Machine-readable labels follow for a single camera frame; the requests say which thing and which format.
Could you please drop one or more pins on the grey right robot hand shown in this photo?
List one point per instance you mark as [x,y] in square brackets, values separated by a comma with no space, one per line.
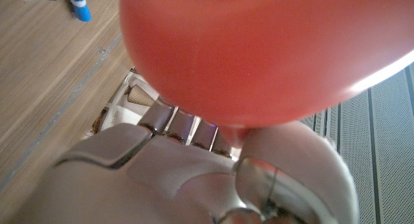
[161,178]

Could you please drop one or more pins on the red watering can orange spout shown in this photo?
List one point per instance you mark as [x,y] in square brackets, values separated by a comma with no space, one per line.
[258,55]

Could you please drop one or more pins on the light blue marker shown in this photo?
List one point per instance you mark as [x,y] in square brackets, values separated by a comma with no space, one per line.
[79,7]

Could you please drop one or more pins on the dark perforated panel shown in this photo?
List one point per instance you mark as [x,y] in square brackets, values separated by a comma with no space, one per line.
[388,152]

